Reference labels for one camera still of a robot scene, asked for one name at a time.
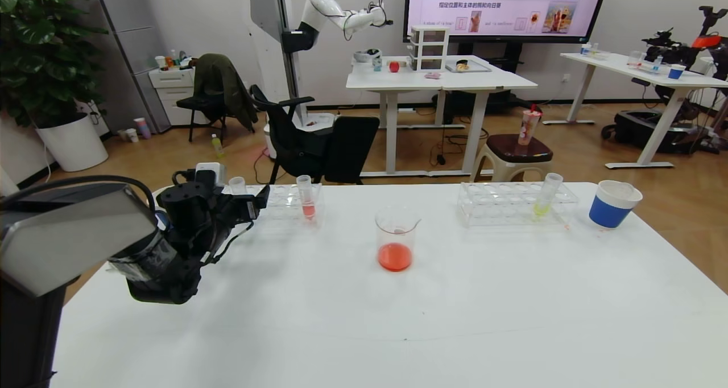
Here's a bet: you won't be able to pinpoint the white robot lift column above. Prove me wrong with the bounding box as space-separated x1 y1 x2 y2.
245 0 336 133

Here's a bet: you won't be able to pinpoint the grey flat tray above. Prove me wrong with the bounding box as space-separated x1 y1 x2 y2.
445 60 492 73

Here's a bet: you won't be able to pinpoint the white plant pot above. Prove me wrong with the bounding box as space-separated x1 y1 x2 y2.
35 112 109 172

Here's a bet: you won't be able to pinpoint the white humanoid robot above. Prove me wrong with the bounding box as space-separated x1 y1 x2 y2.
282 0 393 53

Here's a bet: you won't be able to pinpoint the olive green jacket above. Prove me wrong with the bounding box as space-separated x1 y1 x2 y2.
193 53 258 133

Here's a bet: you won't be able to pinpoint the black screen stand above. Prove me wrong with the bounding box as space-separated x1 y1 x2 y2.
435 41 532 124

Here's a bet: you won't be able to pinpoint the brown round stool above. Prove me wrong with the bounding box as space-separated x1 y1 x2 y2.
472 134 553 183

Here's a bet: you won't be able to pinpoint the black four-leg chair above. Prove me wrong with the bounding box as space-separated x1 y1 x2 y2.
176 52 257 144

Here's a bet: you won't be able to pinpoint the test tube with pale red liquid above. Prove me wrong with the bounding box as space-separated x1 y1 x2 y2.
296 175 317 222

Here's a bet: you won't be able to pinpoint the white standing desk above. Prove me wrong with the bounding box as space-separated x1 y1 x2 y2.
560 52 728 170

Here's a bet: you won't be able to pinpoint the test tube with yellow liquid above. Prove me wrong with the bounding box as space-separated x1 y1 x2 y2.
533 172 564 218

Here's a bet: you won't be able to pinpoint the white double desk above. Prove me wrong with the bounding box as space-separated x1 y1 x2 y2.
346 55 538 177

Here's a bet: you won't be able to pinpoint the large green potted plant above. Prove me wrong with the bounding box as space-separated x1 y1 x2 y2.
0 0 109 128

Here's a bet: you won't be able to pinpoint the white drawer cabinet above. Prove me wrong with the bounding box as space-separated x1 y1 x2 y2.
149 67 211 127

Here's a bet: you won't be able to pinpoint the black floor cables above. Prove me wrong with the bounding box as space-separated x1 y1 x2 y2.
429 127 490 167

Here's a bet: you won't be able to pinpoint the black office chair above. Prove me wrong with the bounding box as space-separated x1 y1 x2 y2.
250 84 380 185

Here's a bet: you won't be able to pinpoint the large display screen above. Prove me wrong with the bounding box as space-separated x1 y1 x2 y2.
403 0 610 44

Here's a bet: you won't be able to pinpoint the clear drawer organizer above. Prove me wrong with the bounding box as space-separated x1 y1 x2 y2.
409 26 450 72

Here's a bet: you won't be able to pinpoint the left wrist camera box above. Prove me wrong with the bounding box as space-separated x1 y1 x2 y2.
195 162 226 187

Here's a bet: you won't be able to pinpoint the clear acrylic test tube rack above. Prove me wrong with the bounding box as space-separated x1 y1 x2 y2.
227 183 325 230
457 181 580 228

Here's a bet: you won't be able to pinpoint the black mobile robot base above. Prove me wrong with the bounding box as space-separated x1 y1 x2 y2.
602 110 700 154

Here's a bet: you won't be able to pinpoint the clear glass beaker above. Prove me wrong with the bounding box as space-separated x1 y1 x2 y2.
375 206 422 273

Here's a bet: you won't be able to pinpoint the grey tall cabinet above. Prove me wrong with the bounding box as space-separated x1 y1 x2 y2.
94 0 171 133

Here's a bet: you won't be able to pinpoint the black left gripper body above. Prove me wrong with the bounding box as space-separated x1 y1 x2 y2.
221 194 260 224

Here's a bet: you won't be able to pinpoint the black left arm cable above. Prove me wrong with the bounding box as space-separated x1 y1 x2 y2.
11 174 159 207

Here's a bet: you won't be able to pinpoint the pink drink cup with straw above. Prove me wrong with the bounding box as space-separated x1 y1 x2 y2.
518 105 542 146

